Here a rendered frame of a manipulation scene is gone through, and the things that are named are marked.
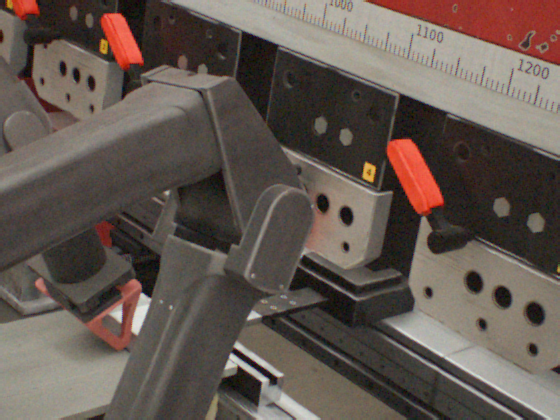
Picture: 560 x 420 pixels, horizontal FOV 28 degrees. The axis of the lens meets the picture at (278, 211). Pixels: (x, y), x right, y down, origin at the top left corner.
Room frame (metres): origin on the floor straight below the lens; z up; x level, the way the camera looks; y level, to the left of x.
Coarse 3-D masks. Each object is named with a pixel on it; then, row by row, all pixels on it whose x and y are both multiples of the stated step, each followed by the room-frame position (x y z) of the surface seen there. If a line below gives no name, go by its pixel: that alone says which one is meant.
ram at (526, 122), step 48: (192, 0) 1.09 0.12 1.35; (240, 0) 1.04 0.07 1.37; (384, 0) 0.92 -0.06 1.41; (432, 0) 0.89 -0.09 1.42; (480, 0) 0.85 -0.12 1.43; (528, 0) 0.82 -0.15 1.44; (336, 48) 0.95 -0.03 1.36; (528, 48) 0.82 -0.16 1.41; (432, 96) 0.87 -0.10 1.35; (480, 96) 0.84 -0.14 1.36; (528, 144) 0.80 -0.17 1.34
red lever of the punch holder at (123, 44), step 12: (108, 24) 1.12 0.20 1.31; (120, 24) 1.12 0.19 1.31; (108, 36) 1.12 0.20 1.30; (120, 36) 1.11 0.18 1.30; (132, 36) 1.12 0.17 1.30; (120, 48) 1.10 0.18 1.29; (132, 48) 1.11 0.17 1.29; (120, 60) 1.10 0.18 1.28; (132, 60) 1.10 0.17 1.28; (132, 72) 1.09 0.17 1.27; (132, 84) 1.07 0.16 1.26
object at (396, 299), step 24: (312, 264) 1.25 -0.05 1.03; (312, 288) 1.23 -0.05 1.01; (336, 288) 1.21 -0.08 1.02; (360, 288) 1.20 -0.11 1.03; (384, 288) 1.23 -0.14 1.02; (408, 288) 1.24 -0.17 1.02; (264, 312) 1.15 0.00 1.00; (288, 312) 1.16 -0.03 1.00; (336, 312) 1.20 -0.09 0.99; (360, 312) 1.19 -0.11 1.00; (384, 312) 1.22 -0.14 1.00
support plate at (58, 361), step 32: (32, 320) 1.05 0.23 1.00; (64, 320) 1.06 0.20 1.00; (0, 352) 0.97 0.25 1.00; (32, 352) 0.98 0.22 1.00; (64, 352) 0.99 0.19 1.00; (96, 352) 1.00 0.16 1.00; (128, 352) 1.01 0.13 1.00; (0, 384) 0.91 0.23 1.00; (32, 384) 0.92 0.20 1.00; (64, 384) 0.93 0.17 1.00; (96, 384) 0.94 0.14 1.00; (0, 416) 0.86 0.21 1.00; (32, 416) 0.87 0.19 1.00; (64, 416) 0.88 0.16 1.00
